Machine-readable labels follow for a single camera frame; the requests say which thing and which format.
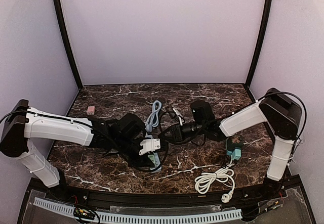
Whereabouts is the green dual USB charger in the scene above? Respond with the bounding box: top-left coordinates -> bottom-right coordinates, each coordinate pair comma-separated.
148,154 -> 156,165

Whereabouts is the white coiled power cable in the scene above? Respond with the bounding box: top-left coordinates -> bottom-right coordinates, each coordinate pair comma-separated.
194,158 -> 236,204

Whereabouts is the small green circuit board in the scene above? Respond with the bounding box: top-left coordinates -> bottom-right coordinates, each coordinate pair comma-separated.
73,207 -> 96,220

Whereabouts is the pink USB charger plug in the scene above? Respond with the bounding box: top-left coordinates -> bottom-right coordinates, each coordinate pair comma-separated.
86,106 -> 96,115

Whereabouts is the white slotted cable duct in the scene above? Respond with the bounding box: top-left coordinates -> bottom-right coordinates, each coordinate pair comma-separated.
33,197 -> 242,223

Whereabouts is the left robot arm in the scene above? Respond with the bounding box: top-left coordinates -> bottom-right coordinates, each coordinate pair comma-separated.
1,100 -> 153,188

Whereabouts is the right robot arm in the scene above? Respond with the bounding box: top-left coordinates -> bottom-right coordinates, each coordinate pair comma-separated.
170,88 -> 307,182

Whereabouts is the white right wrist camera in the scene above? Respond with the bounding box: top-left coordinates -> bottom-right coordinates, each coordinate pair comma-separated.
170,108 -> 185,125

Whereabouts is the black frame post right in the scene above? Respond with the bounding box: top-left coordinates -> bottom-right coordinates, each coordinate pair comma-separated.
245,0 -> 272,88

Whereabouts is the teal power strip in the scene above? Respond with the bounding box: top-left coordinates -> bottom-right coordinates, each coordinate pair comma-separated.
226,137 -> 244,161

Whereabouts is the light blue power strip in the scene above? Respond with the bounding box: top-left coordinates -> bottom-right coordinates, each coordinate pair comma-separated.
145,133 -> 161,173

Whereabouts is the black frame post left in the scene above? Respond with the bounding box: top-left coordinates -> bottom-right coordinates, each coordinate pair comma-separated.
53,0 -> 83,91

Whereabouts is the black frame post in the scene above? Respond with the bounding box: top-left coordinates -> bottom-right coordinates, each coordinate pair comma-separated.
245,0 -> 272,88
53,0 -> 83,91

